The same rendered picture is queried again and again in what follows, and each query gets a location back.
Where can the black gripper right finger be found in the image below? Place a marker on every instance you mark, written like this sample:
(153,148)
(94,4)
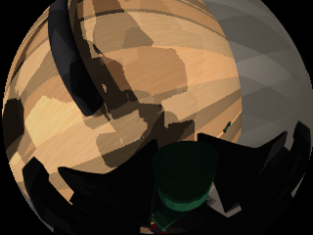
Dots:
(239,166)

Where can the black post with cap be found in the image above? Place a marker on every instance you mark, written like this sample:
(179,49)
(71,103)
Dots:
(199,217)

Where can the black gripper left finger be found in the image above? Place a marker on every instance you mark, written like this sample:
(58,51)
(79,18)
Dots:
(131,187)

